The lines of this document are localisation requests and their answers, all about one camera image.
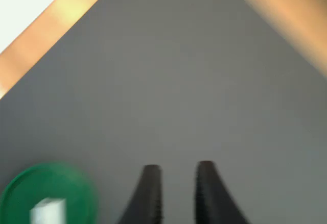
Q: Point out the small white plastic terminal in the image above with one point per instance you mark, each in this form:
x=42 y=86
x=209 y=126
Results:
x=48 y=212

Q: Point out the round green lid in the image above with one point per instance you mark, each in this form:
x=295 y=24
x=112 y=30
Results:
x=66 y=183

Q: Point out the dark grey mat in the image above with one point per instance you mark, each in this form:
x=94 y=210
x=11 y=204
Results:
x=166 y=81

